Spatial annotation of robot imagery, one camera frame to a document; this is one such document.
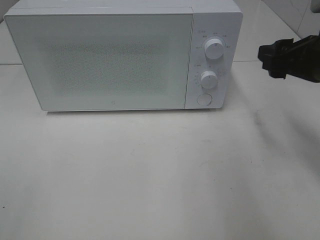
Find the round white door button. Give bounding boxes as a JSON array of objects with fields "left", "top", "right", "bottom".
[{"left": 197, "top": 93, "right": 213, "bottom": 106}]

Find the upper white power knob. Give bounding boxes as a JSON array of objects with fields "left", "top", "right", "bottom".
[{"left": 203, "top": 37, "right": 225, "bottom": 60}]

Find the white microwave door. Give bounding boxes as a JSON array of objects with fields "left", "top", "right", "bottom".
[{"left": 5, "top": 14, "right": 193, "bottom": 112}]

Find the white microwave oven body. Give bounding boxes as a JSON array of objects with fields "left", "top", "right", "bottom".
[{"left": 4, "top": 0, "right": 243, "bottom": 111}]

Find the white timer knob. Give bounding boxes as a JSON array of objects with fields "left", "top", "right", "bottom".
[{"left": 199, "top": 70, "right": 218, "bottom": 89}]

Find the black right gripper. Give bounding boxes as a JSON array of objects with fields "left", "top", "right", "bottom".
[{"left": 257, "top": 35, "right": 320, "bottom": 83}]

